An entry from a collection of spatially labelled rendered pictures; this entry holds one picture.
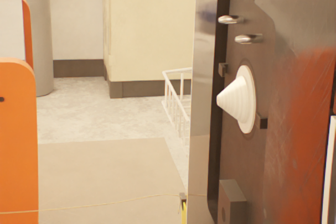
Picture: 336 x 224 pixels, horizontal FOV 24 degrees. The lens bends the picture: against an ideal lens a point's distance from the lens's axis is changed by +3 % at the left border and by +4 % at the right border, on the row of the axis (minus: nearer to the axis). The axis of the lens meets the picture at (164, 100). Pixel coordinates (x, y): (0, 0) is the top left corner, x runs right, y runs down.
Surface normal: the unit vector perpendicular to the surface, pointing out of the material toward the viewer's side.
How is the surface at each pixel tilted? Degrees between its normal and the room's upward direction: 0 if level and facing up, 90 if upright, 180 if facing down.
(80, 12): 90
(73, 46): 90
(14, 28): 0
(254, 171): 90
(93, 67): 90
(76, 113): 0
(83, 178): 0
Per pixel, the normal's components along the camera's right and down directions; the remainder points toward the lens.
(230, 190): 0.03, -0.93
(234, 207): 0.17, 0.37
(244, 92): -0.50, -0.22
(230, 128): -0.99, 0.04
